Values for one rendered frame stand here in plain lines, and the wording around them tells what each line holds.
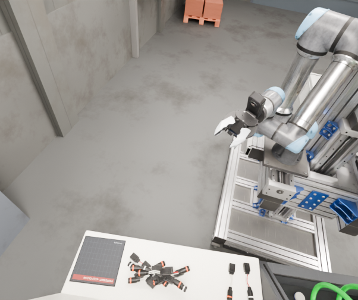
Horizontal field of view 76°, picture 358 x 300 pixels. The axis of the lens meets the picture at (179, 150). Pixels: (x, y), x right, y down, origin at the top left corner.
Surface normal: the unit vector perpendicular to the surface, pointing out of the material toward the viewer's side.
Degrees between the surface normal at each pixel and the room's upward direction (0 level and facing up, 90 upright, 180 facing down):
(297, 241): 0
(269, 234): 0
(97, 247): 0
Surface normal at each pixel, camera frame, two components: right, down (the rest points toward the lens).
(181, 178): 0.09, -0.66
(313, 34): -0.71, 0.52
